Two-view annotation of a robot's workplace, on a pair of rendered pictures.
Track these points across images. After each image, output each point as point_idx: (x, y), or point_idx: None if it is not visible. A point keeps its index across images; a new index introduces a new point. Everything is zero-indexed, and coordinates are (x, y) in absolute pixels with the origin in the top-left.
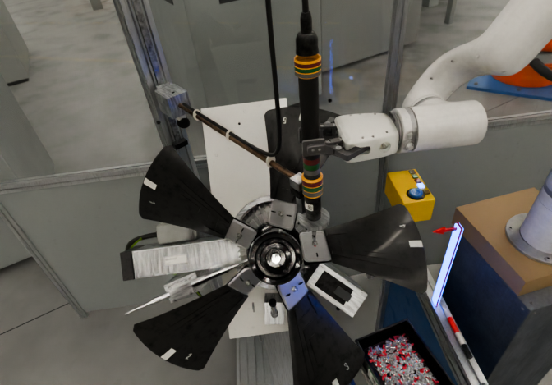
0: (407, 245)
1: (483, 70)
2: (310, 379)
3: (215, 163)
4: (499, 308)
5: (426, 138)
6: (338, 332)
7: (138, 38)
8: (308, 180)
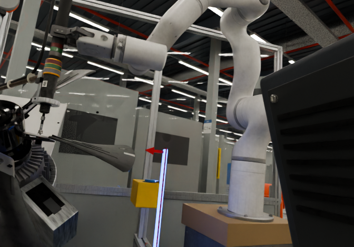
0: (122, 152)
1: (164, 30)
2: None
3: None
4: None
5: (130, 43)
6: (26, 224)
7: None
8: (49, 58)
